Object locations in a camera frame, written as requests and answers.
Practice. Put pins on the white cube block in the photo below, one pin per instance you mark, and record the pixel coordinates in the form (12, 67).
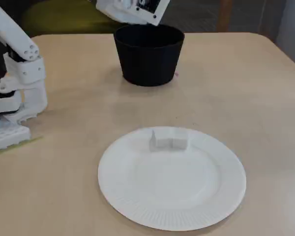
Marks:
(180, 143)
(163, 143)

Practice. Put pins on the black pot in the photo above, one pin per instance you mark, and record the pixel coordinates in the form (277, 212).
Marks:
(150, 61)

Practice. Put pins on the brown wooden post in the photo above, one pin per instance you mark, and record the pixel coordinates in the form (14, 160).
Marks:
(226, 14)

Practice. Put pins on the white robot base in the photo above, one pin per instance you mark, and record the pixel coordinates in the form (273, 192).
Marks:
(7, 135)

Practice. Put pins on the white paper plate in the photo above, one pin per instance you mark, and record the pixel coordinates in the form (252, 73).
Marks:
(172, 186)

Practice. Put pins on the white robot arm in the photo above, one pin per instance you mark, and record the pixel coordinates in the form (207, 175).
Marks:
(14, 37)

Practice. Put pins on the green tape strip under base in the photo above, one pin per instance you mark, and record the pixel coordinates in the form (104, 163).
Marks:
(34, 140)

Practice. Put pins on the olive green chair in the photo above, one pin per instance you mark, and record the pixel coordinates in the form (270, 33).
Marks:
(64, 19)

